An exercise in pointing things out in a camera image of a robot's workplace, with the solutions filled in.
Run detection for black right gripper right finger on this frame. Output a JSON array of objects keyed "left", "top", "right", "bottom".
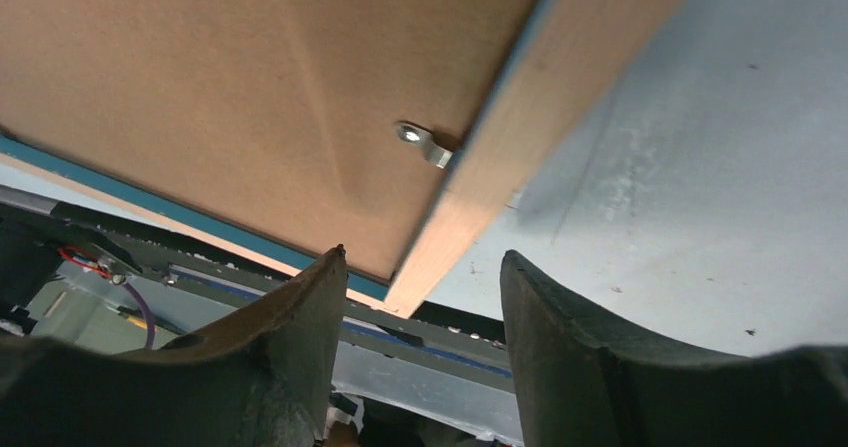
[{"left": 500, "top": 250, "right": 847, "bottom": 446}]

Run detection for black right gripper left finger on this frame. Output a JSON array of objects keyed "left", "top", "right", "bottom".
[{"left": 1, "top": 246, "right": 348, "bottom": 446}]

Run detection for wooden picture frame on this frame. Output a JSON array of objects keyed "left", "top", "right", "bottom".
[{"left": 1, "top": 0, "right": 684, "bottom": 318}]

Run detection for brown frame backing board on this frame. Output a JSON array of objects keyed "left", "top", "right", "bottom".
[{"left": 1, "top": 0, "right": 536, "bottom": 278}]

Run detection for metal frame turn clip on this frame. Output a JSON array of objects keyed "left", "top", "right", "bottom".
[{"left": 395, "top": 121, "right": 453, "bottom": 169}]

